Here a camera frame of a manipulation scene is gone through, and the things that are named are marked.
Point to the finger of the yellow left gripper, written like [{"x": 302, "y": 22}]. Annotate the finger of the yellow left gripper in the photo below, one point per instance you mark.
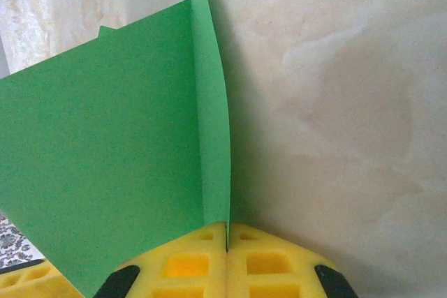
[{"x": 35, "y": 284}]

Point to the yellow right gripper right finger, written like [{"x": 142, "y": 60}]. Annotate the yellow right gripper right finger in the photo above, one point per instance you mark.
[{"x": 272, "y": 277}]

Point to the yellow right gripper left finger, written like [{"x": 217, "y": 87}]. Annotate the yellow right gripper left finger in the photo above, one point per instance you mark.
[{"x": 188, "y": 277}]

